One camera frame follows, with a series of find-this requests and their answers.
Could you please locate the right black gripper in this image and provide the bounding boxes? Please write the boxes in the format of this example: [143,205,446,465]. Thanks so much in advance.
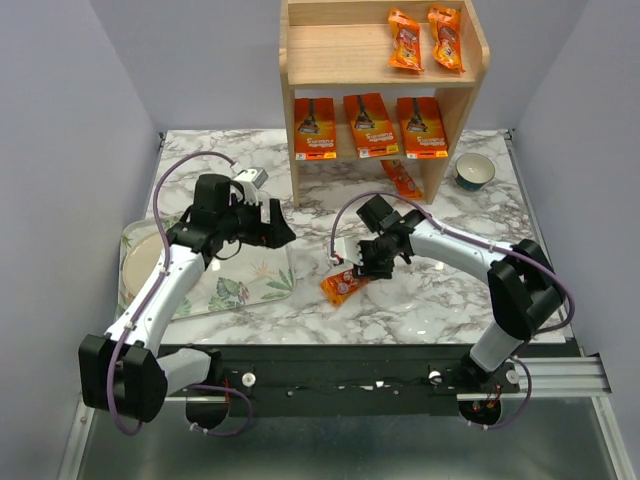
[349,235,394,282]

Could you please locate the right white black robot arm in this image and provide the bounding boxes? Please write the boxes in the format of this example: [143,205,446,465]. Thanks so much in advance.
[353,194,575,392]

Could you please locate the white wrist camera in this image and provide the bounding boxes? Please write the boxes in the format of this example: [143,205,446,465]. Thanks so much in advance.
[328,237,363,266]
[232,168,269,205]

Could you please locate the cream and pink plate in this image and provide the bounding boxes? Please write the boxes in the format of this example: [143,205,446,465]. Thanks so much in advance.
[121,232,164,298]

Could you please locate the aluminium frame rail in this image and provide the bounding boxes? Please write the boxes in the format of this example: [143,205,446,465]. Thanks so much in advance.
[79,355,611,403]

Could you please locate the wooden two-tier shelf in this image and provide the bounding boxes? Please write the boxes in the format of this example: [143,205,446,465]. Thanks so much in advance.
[278,0,493,207]

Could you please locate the leaf-patterned serving tray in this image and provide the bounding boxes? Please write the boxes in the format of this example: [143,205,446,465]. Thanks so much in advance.
[116,218,296,320]

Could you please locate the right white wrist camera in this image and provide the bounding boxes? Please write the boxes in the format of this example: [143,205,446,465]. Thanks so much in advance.
[328,237,363,266]

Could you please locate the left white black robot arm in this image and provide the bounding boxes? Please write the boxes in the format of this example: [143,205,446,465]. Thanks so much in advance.
[78,168,296,423]

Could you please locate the orange razor box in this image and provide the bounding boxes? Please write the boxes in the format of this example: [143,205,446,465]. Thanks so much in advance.
[343,93,400,159]
[396,97,448,160]
[294,97,337,161]

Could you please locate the orange razor pouch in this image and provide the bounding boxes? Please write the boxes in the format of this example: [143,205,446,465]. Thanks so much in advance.
[388,8,424,72]
[428,5,465,74]
[380,160,424,200]
[320,269,370,307]

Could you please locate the dark green ceramic bowl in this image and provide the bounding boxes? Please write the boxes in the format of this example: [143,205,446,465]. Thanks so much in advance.
[454,153,496,192]

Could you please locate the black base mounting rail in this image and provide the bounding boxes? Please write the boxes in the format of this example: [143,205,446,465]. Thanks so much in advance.
[101,342,521,419]

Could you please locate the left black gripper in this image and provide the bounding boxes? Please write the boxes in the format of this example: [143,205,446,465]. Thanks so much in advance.
[218,193,297,248]

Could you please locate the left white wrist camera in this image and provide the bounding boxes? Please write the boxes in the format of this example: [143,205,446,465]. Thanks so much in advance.
[232,168,269,205]

